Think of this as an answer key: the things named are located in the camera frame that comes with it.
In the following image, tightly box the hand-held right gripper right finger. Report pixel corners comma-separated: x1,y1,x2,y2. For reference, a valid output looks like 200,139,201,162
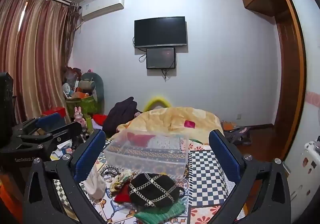
207,129,292,224

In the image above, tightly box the large wall television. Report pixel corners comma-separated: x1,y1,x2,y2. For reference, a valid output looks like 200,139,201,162
134,16,188,49

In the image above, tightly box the small wall monitor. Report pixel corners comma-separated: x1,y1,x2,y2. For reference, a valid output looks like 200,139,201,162
146,47,176,70

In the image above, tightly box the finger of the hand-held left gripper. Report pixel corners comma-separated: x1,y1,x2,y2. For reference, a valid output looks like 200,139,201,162
12,113,66,137
16,122,83,151

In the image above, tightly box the red pillow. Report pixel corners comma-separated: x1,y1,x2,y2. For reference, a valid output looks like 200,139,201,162
92,113,108,126

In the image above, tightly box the black hat with chain pattern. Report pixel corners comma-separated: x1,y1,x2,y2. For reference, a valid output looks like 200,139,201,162
128,172,186,209

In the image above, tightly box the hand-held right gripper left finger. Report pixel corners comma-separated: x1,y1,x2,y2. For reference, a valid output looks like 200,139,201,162
22,129,111,224

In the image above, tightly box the green knitted cloth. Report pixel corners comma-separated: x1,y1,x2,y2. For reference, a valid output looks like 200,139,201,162
134,199,186,224

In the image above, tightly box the dark jacket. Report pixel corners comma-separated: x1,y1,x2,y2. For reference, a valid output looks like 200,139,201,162
102,96,143,138

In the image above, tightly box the black and white hair tie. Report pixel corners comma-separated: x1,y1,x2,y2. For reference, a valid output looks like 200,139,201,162
99,165,121,180

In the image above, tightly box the yellow green curved frame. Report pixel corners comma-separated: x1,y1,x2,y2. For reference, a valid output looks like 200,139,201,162
143,96,171,112

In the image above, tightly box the floral patterned scarf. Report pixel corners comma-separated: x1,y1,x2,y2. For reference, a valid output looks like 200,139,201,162
109,169,137,191

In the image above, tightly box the yellow floral quilt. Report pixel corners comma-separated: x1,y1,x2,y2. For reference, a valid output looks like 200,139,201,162
116,106,225,146

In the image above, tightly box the purple bag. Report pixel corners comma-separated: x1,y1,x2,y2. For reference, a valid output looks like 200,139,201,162
221,120,252,146

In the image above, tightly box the white sock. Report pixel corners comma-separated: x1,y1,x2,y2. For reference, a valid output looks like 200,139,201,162
83,168,107,200

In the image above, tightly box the wooden wardrobe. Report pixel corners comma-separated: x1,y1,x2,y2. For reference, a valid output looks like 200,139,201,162
237,0,307,164

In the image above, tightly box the red cloth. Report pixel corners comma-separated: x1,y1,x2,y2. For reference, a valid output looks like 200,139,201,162
114,183,133,204

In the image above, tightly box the white heater with stickers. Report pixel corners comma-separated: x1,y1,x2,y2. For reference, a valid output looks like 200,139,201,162
284,135,320,224

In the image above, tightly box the clear plastic storage box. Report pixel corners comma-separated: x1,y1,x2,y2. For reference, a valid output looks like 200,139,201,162
103,130,190,177

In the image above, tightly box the striped red curtain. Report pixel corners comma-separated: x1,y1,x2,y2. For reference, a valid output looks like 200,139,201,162
0,0,82,124

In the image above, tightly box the green patterned storage box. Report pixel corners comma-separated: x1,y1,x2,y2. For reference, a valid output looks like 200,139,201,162
65,94,98,117

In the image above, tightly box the pink rabbit toy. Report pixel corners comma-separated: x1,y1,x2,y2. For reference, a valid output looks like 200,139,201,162
74,106,85,128

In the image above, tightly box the white air conditioner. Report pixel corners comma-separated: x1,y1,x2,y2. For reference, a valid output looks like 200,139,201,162
79,0,125,21

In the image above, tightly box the red knitted item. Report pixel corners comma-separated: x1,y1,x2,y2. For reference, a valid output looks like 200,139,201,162
126,132,157,147

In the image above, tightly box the red box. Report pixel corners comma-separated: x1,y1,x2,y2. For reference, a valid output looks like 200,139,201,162
41,107,67,117

